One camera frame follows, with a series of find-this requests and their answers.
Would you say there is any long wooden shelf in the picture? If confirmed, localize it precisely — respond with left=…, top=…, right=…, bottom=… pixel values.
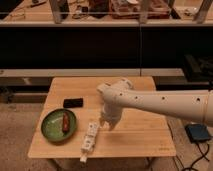
left=0, top=0, right=213, bottom=28

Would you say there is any black cable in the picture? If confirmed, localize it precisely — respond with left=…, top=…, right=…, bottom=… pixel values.
left=173, top=141, right=213, bottom=171

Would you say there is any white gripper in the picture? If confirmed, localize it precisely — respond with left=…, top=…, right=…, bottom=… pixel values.
left=99, top=107, right=122, bottom=131

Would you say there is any red brown sausage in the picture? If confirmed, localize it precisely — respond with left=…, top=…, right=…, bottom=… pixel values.
left=62, top=114, right=69, bottom=132

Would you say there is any black floor box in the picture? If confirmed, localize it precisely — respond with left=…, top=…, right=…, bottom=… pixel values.
left=185, top=124, right=211, bottom=143

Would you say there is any black rectangular block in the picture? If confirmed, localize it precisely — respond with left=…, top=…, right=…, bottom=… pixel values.
left=63, top=98, right=83, bottom=108

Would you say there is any wooden table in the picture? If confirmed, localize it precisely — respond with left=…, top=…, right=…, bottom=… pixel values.
left=27, top=76, right=177, bottom=169

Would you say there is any green plate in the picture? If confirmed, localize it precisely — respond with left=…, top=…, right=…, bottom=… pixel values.
left=41, top=108, right=77, bottom=143

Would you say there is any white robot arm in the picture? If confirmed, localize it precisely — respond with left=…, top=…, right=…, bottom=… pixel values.
left=97, top=78, right=213, bottom=130

